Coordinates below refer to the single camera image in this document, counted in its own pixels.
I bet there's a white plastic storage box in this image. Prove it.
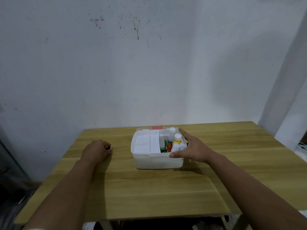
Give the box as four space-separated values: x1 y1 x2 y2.
130 129 188 170

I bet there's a person's right hand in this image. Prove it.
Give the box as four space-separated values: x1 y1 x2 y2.
169 128 215 164

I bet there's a person's left hand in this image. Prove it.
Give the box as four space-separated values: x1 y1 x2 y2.
80 139 113 164

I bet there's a white box lid red label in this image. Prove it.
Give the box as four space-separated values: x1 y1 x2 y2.
136 126 179 132

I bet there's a person's right forearm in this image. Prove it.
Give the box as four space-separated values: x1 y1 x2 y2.
206 153 307 230

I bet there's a yellow bottle white cap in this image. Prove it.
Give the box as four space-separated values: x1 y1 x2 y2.
172 134 183 147

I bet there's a person's left forearm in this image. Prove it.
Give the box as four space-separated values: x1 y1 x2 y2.
23 158 98 230

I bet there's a white table leg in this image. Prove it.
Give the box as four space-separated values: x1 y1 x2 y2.
220 214 231 230

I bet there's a white inner tray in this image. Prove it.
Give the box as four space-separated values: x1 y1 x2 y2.
132 134 166 156

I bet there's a tall white bottle white cap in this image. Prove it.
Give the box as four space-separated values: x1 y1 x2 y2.
168 127 177 144

